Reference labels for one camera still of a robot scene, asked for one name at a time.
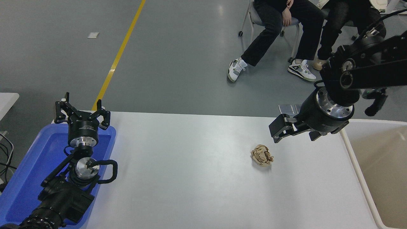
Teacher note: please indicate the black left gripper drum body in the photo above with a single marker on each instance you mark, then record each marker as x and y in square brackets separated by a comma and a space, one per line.
[83, 128]

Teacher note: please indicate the grey square floor plate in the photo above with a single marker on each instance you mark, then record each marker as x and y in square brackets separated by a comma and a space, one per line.
[286, 108]
[299, 108]

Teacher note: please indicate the blue plastic tray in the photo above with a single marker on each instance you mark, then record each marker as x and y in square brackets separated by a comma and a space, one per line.
[31, 165]

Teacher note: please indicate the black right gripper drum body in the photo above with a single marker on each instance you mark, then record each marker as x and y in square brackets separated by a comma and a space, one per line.
[314, 117]

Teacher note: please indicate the white side table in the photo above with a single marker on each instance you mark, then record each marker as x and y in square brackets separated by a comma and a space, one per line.
[8, 101]

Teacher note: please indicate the crumpled tan paper ball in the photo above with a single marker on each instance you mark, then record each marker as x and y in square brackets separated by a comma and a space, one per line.
[262, 156]

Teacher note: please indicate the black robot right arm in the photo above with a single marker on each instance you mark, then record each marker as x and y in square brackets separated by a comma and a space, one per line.
[372, 70]

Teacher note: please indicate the large pale plastic bin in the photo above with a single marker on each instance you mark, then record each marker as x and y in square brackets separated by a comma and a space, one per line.
[381, 178]

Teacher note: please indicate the person's right hand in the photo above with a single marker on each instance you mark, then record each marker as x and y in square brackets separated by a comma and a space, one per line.
[287, 16]

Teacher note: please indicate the person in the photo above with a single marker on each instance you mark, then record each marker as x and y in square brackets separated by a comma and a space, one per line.
[270, 28]
[337, 22]

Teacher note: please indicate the white-framed wheeled chair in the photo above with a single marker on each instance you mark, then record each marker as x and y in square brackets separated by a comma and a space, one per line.
[255, 17]

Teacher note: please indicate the white paper scrap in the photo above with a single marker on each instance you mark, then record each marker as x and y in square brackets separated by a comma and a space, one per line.
[93, 35]

